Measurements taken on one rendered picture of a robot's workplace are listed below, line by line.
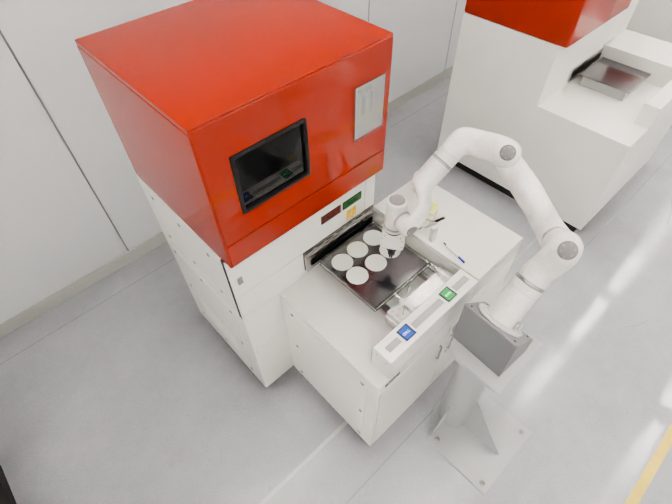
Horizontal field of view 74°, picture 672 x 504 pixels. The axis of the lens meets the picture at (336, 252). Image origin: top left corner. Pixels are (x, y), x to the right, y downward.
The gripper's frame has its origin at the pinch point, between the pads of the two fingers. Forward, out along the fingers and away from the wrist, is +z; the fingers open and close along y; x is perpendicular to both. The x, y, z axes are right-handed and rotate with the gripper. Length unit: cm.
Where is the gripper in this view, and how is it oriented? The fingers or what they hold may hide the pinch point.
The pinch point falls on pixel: (391, 252)
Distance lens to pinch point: 196.4
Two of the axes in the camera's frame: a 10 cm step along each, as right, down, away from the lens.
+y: 9.6, 1.9, -1.8
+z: 0.2, 6.4, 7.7
